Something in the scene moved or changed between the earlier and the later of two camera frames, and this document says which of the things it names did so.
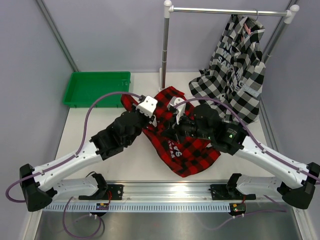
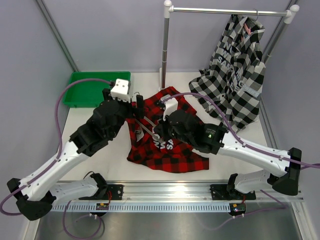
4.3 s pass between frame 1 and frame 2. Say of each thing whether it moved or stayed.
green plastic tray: stayed
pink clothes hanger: stayed
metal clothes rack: stayed
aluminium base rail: stayed
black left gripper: moved
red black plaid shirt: moved
